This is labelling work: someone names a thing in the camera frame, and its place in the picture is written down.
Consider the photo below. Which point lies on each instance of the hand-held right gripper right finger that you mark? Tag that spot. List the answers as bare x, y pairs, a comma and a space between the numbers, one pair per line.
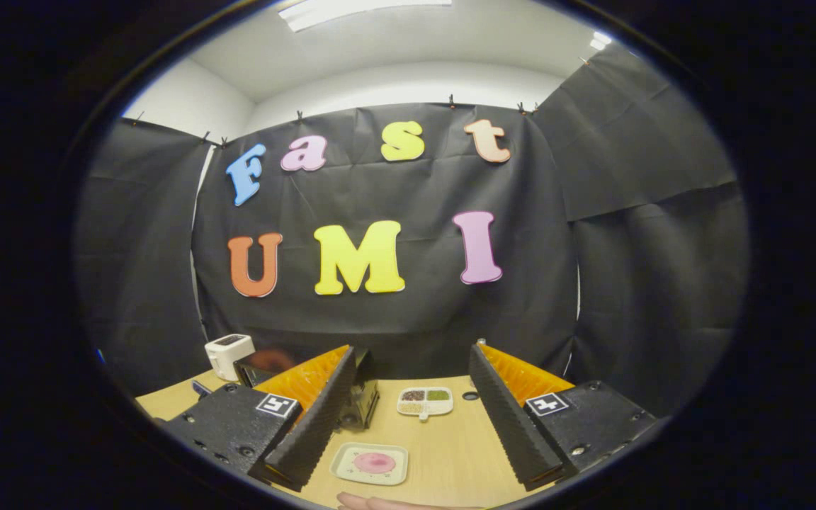
511, 418

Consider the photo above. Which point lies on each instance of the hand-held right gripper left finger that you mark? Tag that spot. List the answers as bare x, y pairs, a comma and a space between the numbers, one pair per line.
312, 425

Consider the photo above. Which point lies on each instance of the white square plate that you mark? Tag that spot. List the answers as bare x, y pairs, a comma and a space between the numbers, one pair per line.
343, 467

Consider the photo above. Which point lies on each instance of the black electric oven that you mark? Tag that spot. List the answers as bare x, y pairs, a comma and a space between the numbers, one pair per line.
365, 397

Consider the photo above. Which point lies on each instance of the pink round food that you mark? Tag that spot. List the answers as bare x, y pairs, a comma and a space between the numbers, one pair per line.
375, 462

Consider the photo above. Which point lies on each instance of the white divided snack tray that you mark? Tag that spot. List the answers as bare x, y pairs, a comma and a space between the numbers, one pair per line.
425, 401

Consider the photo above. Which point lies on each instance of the white toaster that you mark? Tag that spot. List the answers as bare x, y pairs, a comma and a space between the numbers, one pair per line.
229, 354

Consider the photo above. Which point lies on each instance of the row of cloth clips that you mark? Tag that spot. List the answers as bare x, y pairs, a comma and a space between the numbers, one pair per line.
451, 101

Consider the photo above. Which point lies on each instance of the ceiling light panel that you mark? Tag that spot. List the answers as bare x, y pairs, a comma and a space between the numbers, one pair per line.
601, 40

